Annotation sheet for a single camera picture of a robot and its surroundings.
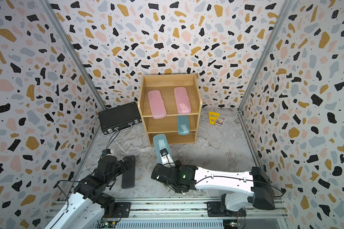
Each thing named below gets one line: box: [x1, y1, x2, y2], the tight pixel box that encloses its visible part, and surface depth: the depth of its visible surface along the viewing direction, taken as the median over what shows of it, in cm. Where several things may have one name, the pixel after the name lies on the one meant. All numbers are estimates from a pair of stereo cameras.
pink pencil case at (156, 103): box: [147, 89, 167, 119], surface depth 80 cm
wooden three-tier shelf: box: [137, 73, 203, 147], surface depth 87 cm
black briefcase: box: [98, 101, 143, 135], surface depth 108 cm
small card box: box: [215, 116, 226, 126], surface depth 115 cm
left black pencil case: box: [121, 155, 136, 189], surface depth 83 cm
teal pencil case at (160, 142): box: [152, 133, 172, 165], surface depth 81 cm
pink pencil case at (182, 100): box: [173, 86, 192, 115], surface depth 83 cm
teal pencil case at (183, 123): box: [176, 114, 191, 136], surface depth 89 cm
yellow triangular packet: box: [208, 111, 221, 125], surface depth 118 cm
